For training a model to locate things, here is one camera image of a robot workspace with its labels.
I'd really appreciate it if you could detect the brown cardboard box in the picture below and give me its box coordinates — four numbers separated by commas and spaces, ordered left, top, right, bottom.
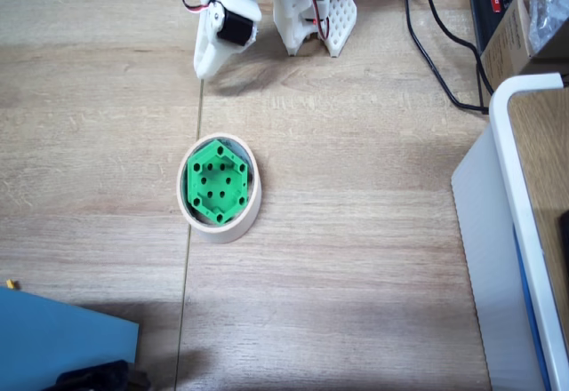
478, 0, 569, 94

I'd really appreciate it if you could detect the thin black cable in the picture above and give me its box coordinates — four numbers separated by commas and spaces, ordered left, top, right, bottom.
385, 0, 490, 116

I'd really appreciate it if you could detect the beige masking tape roll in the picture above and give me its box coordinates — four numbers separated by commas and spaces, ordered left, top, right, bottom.
176, 132, 263, 244

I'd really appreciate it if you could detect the white ribbed bin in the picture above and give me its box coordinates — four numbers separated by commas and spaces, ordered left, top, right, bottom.
451, 72, 569, 391

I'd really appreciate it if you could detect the black power supply box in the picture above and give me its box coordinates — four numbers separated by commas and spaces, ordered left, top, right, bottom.
465, 0, 521, 54

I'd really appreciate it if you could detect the clear plastic bag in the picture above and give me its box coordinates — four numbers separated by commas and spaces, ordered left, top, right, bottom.
526, 0, 569, 54

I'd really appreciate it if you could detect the black cable with thick plug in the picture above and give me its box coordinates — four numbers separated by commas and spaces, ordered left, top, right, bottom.
397, 0, 493, 97

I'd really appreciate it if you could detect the black object with strap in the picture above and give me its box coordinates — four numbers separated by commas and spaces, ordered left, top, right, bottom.
55, 358, 152, 391

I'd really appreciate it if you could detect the green hexagonal printed component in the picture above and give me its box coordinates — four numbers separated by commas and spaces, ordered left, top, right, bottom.
185, 140, 249, 226

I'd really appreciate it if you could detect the blue grey board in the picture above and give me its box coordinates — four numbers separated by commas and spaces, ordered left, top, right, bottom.
0, 286, 141, 391

